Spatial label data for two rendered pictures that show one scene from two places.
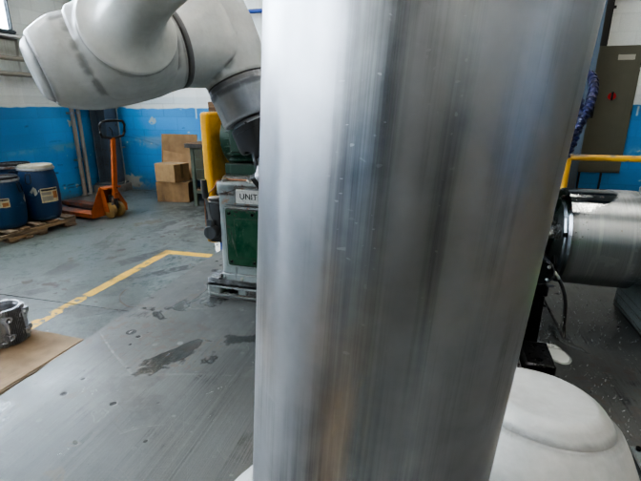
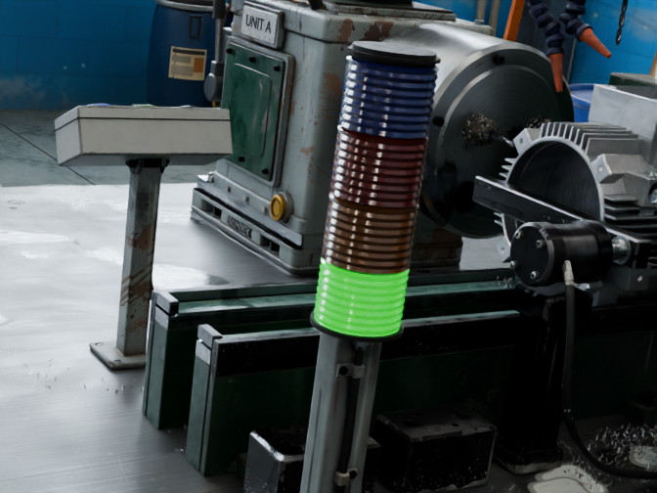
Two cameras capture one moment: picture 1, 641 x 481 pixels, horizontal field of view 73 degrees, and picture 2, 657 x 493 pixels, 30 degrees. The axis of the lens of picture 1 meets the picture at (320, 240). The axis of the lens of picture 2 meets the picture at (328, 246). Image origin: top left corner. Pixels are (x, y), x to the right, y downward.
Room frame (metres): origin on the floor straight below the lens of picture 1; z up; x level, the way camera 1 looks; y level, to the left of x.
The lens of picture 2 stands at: (-0.05, -1.06, 1.30)
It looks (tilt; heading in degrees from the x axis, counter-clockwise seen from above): 16 degrees down; 41
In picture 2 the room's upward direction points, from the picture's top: 7 degrees clockwise
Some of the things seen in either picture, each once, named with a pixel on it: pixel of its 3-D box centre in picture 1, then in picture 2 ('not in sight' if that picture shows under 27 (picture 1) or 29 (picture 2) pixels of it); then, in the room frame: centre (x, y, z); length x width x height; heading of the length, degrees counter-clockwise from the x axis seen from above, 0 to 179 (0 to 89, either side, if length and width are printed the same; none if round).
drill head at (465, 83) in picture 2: not in sight; (433, 119); (1.26, -0.08, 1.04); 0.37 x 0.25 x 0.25; 74
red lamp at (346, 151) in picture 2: not in sight; (378, 163); (0.56, -0.56, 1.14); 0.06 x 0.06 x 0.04
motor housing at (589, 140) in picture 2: not in sight; (617, 208); (1.16, -0.43, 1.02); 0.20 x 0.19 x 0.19; 164
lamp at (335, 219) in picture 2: not in sight; (370, 229); (0.56, -0.56, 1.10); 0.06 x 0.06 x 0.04
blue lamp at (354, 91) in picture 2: not in sight; (388, 95); (0.56, -0.56, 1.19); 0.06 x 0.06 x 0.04
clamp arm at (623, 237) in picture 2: not in sight; (553, 218); (1.04, -0.42, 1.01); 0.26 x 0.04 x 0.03; 74
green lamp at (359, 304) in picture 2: not in sight; (361, 293); (0.56, -0.56, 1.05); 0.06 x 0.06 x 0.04
